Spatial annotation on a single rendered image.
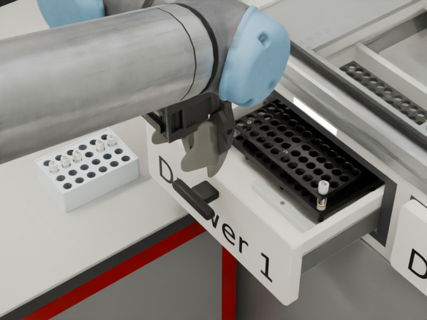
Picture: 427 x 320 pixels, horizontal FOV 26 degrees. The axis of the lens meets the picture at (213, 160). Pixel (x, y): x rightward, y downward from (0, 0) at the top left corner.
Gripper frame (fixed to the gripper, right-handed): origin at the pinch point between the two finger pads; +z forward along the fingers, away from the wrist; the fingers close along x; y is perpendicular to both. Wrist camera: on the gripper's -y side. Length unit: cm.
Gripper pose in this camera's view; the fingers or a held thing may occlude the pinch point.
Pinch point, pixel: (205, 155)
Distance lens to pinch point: 107.9
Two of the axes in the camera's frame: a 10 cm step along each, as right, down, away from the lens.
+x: 6.1, 5.4, -5.8
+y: -7.9, 4.3, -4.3
